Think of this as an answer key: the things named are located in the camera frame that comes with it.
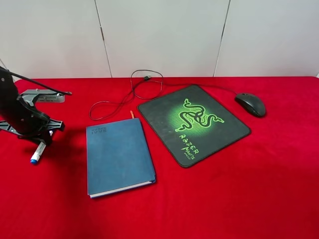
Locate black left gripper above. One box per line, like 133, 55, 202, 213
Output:
0, 67, 65, 145

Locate blue and white marker pen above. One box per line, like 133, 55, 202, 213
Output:
30, 142, 47, 164

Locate black computer mouse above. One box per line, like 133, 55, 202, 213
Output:
235, 93, 266, 118

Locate blue hardcover notebook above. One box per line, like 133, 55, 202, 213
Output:
86, 118, 156, 198

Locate black green Razer mouse pad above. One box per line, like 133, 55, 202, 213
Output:
138, 85, 251, 168

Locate red tablecloth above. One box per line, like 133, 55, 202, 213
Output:
0, 77, 319, 239

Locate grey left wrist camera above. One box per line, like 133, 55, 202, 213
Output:
21, 89, 65, 107

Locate black mouse cable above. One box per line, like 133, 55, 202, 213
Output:
89, 69, 240, 121

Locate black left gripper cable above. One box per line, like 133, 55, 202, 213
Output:
0, 66, 73, 96

